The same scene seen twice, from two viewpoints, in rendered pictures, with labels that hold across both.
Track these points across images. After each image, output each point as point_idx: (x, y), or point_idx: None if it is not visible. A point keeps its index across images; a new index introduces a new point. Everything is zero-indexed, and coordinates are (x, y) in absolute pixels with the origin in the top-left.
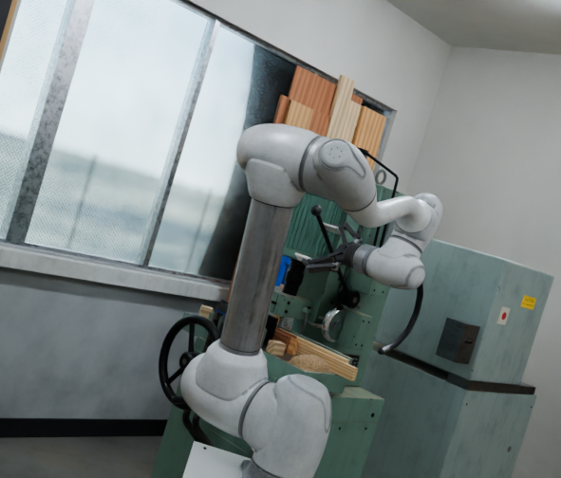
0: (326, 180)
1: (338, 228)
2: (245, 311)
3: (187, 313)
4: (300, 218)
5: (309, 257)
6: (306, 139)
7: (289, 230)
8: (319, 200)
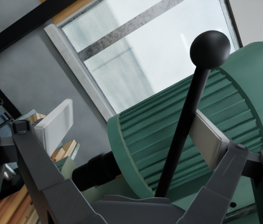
0: None
1: (228, 146)
2: None
3: (30, 110)
4: (172, 96)
5: (45, 124)
6: None
7: (143, 103)
8: (230, 92)
